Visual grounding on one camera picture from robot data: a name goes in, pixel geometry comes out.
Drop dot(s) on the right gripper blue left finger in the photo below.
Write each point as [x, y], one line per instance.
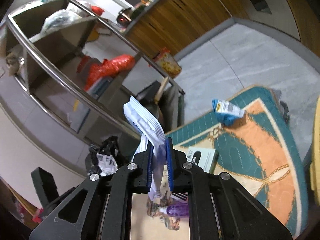
[149, 166]

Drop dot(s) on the blue snack packet with barcode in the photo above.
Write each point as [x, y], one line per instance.
[227, 113]

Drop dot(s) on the white plastic bag blue text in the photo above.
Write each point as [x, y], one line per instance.
[151, 132]

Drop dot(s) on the black crumpled plastic bag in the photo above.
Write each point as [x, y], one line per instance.
[104, 159]

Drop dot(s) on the red plastic bag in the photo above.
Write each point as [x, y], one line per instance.
[92, 69]

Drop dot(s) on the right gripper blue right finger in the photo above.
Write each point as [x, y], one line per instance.
[170, 168]

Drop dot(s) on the green white carton box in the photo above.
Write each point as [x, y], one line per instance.
[205, 158]

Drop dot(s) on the black pan wooden handle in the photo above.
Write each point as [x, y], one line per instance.
[150, 96]

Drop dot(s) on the yellow teal trash bin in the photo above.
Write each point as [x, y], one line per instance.
[315, 155]

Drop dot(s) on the stainless steel shelf rack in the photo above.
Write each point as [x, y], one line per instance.
[45, 42]

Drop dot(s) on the teal orange patterned rug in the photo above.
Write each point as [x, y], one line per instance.
[258, 151]

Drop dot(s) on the black rice cooker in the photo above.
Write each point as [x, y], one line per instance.
[124, 17]

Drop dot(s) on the wooden kitchen cabinets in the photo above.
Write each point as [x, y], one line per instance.
[175, 24]

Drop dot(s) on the yellow floral container red lid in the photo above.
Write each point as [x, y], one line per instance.
[167, 62]

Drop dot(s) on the stainless steel oven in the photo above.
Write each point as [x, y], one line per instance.
[274, 13]

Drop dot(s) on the purple plastic bottle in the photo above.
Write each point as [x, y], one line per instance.
[178, 210]

